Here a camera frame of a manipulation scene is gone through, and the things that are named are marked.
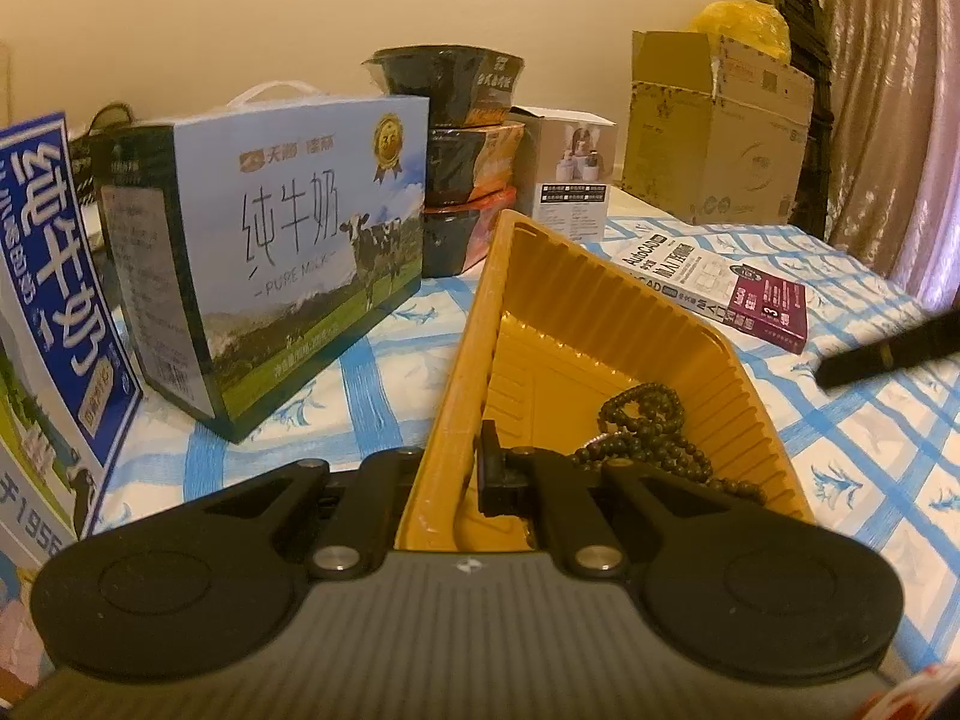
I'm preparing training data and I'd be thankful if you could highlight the blue cartoon milk carton box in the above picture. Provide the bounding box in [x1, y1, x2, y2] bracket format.
[0, 112, 145, 698]

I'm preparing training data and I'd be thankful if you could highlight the beige patterned curtain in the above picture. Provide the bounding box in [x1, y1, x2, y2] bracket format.
[821, 0, 960, 308]

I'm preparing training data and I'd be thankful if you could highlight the orange instant noodle bowl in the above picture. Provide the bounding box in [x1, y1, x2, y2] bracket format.
[424, 121, 526, 207]

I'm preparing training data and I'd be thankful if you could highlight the yellow plastic tray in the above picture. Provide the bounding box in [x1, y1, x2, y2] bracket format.
[392, 208, 817, 552]

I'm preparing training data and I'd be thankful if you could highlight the brown bead bracelet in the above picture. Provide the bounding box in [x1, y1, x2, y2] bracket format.
[679, 457, 768, 506]

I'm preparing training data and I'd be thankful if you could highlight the yellow plastic bag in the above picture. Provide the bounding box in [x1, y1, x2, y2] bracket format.
[688, 0, 792, 61]

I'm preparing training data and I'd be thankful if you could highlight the long dark bead necklace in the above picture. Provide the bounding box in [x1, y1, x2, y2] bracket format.
[570, 382, 713, 482]

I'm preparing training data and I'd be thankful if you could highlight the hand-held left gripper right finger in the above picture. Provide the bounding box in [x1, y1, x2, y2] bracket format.
[478, 420, 826, 580]

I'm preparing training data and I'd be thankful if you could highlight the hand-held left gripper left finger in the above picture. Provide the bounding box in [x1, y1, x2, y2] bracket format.
[112, 448, 425, 580]

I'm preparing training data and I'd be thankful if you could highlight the blue checkered tablecloth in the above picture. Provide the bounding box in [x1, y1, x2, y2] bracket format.
[75, 184, 960, 676]

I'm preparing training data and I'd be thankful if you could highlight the red instant noodle bowl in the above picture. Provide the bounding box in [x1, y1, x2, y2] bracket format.
[421, 187, 518, 278]

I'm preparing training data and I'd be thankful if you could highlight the milk box with cow picture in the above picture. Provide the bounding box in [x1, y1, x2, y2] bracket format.
[97, 81, 432, 443]

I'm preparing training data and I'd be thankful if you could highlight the large cardboard box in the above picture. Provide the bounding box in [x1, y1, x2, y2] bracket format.
[621, 30, 817, 226]

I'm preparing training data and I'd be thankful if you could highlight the white and maroon book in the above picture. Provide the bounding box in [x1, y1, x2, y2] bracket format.
[611, 235, 811, 356]

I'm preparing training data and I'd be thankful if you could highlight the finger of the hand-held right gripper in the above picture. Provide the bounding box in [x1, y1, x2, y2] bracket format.
[816, 310, 960, 392]

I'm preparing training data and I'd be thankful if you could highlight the red patterned bag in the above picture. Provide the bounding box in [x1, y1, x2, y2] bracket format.
[862, 660, 960, 720]

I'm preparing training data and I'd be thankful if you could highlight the small white product box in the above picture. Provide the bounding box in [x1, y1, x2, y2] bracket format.
[512, 106, 617, 242]

